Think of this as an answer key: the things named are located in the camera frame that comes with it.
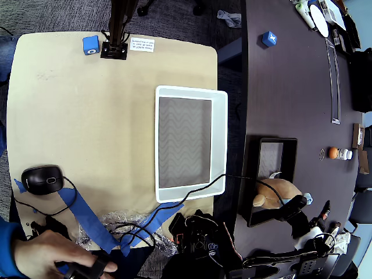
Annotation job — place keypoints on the black camera pole mount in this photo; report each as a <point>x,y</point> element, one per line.
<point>116,29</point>

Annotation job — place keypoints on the grey wavy pattern liner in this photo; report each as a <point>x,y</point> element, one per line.
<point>270,157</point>
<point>183,130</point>

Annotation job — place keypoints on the person's left forearm blue sleeve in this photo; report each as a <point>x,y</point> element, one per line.
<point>8,250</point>

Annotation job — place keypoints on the brown cardboard box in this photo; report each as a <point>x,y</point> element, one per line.
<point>358,136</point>

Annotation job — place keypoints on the blue cube with X mark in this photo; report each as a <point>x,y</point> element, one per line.
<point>268,39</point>

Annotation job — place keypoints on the tan plush toy blue feet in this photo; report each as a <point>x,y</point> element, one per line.
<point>273,189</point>

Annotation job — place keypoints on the white round disc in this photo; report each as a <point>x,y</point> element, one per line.
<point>319,20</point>

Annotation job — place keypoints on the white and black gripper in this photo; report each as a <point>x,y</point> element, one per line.
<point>294,203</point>

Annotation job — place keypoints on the dark office chair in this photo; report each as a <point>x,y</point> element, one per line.
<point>363,203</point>

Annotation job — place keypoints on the small blue tape piece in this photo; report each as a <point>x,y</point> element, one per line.
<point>19,186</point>

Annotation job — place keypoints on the black wrist webcam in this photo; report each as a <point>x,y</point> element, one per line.
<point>293,205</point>

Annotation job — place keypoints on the blue cube with O mark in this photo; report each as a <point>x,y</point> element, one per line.
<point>90,43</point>

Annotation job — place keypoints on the long blue tape strip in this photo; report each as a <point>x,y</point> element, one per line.
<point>87,218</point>

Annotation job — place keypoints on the white box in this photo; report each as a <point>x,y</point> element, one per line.
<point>334,14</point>

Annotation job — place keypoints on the blue jeans leg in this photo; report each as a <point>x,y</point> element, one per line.
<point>7,58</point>

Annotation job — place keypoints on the white food wrapper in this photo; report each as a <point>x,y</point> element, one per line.
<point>336,229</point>

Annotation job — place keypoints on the white printed paper label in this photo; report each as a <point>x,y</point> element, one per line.
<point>142,45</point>

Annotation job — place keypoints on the person's left hand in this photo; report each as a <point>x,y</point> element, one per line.
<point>49,253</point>

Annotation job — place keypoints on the white plastic bin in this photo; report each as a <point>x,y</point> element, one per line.
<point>186,90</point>

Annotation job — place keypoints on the dark laptop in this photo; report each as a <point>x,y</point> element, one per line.
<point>331,266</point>

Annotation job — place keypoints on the black computer mouse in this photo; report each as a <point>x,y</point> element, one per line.
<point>40,180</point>

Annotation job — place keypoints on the wide blue tape strip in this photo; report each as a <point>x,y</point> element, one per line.
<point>167,209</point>

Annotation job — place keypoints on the grey cloth rag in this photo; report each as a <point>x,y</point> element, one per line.
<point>231,18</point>

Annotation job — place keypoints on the black tray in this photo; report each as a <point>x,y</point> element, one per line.
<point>251,162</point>

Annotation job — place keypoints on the white tube green cap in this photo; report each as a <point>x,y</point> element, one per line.
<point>303,13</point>

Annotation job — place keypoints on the grey table base beam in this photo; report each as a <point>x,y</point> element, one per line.
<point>231,50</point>

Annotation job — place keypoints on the orange ball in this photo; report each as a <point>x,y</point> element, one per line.
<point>333,152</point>

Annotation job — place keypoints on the black chair caster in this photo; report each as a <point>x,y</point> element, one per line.
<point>143,11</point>
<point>198,9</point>

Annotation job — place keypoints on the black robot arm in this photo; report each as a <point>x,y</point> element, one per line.
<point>203,238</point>

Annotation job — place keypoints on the white pill bottle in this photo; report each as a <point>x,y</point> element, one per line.
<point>345,154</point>

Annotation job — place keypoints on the clear crumpled plastic wrap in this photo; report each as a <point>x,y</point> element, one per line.
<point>116,216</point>

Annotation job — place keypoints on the crumpled white tissue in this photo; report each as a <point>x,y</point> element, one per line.
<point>343,242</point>

